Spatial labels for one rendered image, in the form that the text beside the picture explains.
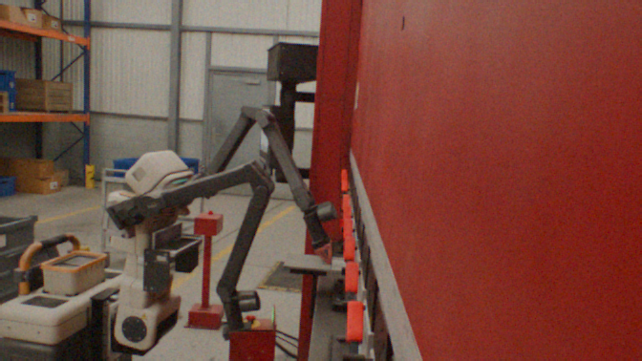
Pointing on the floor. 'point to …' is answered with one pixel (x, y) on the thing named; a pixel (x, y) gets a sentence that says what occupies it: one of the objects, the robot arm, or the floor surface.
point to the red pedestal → (205, 225)
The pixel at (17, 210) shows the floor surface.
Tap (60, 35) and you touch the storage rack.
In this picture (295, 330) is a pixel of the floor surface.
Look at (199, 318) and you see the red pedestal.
